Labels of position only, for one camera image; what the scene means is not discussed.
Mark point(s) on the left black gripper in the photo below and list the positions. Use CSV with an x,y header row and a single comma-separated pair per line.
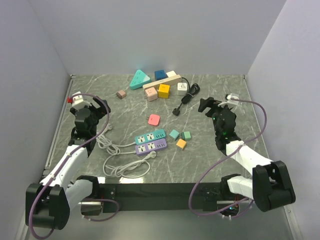
x,y
100,114

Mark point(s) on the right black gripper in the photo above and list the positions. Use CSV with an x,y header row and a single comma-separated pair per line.
x,y
210,103

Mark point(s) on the green small charger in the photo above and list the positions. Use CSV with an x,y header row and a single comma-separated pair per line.
x,y
186,135

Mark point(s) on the teal small charger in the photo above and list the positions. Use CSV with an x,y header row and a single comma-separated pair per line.
x,y
174,134

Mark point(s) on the orange small charger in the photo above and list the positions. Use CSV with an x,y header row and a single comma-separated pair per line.
x,y
181,144

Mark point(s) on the purple power strip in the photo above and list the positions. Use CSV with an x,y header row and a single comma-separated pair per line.
x,y
146,148

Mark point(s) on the teal power strip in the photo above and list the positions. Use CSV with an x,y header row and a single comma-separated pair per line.
x,y
150,136

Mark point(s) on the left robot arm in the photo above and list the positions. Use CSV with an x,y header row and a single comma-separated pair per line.
x,y
48,204

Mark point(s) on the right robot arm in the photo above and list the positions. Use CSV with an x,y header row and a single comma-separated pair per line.
x,y
270,185

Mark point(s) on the brown small charger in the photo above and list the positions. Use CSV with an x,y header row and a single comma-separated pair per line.
x,y
121,94

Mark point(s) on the white cube adapter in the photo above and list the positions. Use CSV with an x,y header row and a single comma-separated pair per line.
x,y
182,88

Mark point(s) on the beige long power strip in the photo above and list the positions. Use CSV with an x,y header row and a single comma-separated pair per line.
x,y
166,81

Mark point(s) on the teal triangular power socket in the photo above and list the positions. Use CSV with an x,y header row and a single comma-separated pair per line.
x,y
139,79

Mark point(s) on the yellow cube socket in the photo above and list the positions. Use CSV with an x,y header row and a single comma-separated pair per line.
x,y
164,91

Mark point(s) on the white cube socket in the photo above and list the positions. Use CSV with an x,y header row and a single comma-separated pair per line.
x,y
171,74

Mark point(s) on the pink cube socket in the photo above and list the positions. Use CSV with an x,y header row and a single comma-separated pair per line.
x,y
151,94

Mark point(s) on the pink flat charger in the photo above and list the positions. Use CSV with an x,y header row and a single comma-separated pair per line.
x,y
153,120

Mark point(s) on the dark blue cube socket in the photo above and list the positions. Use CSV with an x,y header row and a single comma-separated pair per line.
x,y
159,75

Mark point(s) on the black base bar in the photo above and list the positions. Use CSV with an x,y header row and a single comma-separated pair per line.
x,y
207,197

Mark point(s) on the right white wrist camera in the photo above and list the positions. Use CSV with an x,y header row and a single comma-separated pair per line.
x,y
231,101

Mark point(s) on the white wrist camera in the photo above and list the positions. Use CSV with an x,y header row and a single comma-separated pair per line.
x,y
78,102
231,101

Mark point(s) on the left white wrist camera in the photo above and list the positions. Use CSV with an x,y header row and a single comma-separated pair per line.
x,y
78,102

